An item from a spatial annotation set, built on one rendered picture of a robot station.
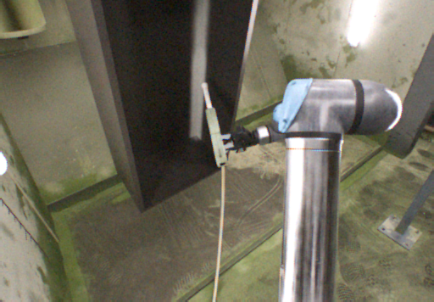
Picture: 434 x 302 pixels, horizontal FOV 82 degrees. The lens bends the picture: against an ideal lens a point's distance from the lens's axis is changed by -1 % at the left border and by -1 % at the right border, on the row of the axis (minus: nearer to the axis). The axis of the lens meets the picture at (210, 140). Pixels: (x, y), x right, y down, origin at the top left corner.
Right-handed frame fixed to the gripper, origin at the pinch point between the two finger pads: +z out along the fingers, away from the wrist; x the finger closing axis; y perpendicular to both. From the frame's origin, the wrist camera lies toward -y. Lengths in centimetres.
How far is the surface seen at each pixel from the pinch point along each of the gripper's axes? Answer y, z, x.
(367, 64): 70, -147, 82
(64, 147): 51, 112, 56
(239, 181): 97, -13, 14
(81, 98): 40, 94, 90
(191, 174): 41.0, 18.8, 5.9
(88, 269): 61, 95, -32
